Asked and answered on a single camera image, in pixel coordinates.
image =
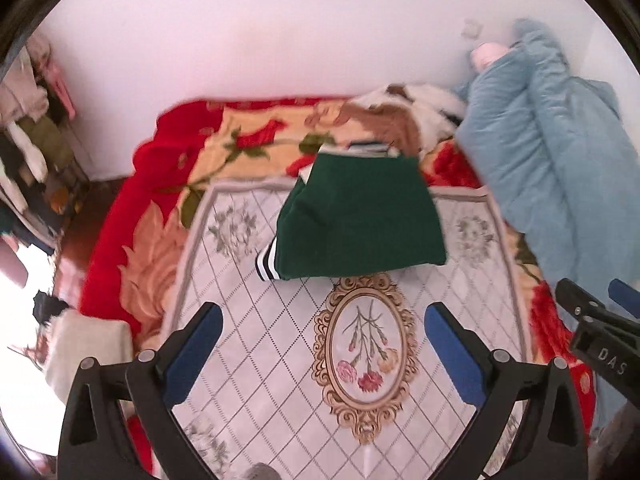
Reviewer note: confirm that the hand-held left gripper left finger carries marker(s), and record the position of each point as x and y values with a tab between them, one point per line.
192	355

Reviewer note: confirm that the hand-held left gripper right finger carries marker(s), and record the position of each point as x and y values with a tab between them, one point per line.
452	355

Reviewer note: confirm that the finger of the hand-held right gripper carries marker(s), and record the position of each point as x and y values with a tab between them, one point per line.
626	297
582	305

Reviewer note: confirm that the green and white jacket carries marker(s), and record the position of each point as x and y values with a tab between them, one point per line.
360	215

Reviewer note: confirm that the pile of hanging clothes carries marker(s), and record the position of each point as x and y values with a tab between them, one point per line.
30	150

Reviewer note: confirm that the white quilted floral mat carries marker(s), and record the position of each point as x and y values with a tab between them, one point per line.
280	320

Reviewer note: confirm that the beige folded cloth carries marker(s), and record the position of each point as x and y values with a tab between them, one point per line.
85	350

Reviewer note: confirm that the red floral blanket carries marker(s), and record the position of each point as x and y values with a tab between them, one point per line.
150	240

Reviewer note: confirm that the light blue duvet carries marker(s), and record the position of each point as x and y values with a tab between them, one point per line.
545	160

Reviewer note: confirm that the brown and white plush blanket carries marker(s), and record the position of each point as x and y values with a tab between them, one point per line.
400	115

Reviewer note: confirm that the pink pillow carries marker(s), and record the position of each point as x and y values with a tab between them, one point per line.
489	55

